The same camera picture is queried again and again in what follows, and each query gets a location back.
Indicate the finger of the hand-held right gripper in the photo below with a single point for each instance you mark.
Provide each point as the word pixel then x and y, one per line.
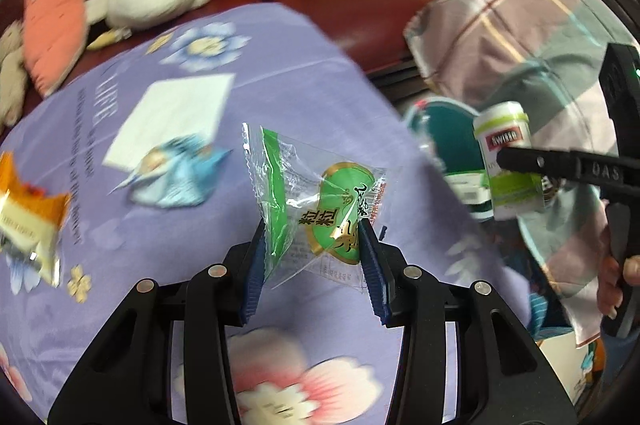
pixel 550 162

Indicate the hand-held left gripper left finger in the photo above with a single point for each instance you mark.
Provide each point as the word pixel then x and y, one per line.
pixel 252 275

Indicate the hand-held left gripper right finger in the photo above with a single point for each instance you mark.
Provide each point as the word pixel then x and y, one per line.
pixel 372 275

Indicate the white bottle green label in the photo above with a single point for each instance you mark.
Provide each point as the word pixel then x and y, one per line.
pixel 500 125

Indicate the green snack wrapper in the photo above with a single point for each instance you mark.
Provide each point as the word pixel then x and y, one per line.
pixel 340 200

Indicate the teal trash bin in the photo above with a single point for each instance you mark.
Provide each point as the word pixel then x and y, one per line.
pixel 452 140

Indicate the person's right hand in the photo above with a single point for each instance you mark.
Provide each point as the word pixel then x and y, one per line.
pixel 607 285

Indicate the light blue wrapper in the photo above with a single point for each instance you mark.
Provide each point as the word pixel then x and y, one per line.
pixel 170 180

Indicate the purple floral blanket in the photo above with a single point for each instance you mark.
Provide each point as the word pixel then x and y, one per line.
pixel 125 245

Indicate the white paper napkin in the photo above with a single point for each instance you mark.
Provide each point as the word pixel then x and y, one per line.
pixel 170 115

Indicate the orange silver snack bag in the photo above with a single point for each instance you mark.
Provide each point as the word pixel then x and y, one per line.
pixel 30 220

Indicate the dark red leather sofa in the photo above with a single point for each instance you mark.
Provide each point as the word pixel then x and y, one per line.
pixel 325 15

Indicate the beige teddy plush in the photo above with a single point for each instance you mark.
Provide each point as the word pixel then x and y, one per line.
pixel 10 70

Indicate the pink rabbit plush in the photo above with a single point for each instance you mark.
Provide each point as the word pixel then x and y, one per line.
pixel 52 15

